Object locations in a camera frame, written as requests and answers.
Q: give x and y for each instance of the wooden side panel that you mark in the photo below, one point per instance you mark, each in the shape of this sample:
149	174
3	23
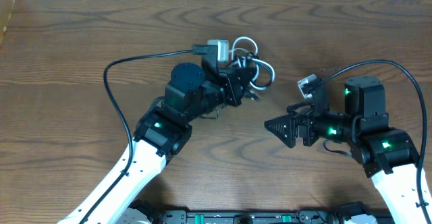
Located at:
6	7

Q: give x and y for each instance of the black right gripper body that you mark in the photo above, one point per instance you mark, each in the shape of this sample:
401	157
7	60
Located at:
307	118

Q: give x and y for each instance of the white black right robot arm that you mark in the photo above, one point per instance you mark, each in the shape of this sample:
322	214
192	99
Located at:
388	155

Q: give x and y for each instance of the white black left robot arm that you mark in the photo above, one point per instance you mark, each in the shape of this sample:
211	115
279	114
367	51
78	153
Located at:
160	134

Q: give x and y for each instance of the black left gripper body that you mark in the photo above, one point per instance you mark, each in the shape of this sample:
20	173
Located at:
233	87

